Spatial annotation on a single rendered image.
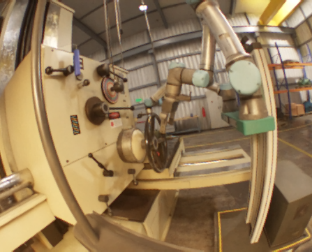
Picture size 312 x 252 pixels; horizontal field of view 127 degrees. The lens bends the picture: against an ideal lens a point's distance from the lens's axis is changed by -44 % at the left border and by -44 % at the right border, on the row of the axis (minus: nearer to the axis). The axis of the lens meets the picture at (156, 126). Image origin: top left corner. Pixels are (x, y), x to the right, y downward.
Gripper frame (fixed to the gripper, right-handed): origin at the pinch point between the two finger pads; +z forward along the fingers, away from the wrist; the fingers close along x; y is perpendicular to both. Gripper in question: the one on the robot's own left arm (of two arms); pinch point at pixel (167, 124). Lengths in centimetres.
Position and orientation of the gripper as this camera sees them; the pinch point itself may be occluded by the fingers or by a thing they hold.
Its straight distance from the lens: 72.7
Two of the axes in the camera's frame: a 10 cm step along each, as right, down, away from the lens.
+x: -3.9, 2.9, -8.7
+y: -9.1, -2.6, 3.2
